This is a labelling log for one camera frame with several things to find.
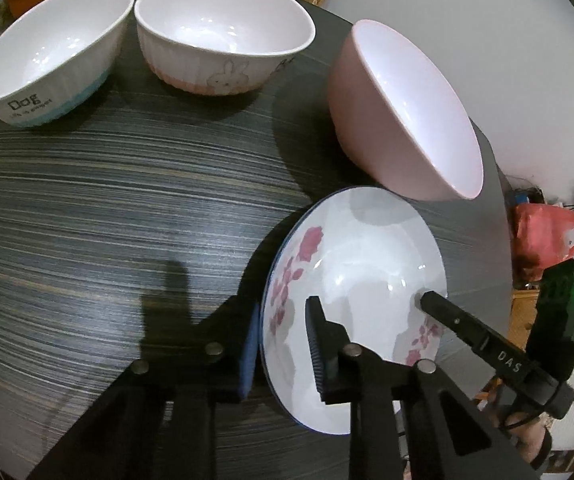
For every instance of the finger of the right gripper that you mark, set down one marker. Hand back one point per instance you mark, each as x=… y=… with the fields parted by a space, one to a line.
x=483 y=341

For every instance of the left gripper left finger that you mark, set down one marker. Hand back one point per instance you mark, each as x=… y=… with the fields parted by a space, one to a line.
x=232 y=344

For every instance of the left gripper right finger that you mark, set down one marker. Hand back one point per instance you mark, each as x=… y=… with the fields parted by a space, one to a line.
x=341 y=367

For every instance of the small plate pink flowers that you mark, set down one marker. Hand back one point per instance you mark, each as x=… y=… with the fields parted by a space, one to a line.
x=368 y=256

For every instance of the pink ceramic bowl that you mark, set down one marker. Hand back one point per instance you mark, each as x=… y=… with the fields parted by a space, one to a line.
x=399 y=119

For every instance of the white bowl pink rabbit print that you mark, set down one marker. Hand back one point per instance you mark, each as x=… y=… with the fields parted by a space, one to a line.
x=221 y=47

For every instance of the white bowl blue dog print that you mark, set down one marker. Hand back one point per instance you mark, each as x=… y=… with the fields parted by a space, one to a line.
x=56 y=56

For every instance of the person's right hand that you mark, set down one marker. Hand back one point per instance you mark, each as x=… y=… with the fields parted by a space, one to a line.
x=532 y=439

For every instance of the red plastic bag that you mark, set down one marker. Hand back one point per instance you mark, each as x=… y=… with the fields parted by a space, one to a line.
x=542 y=236

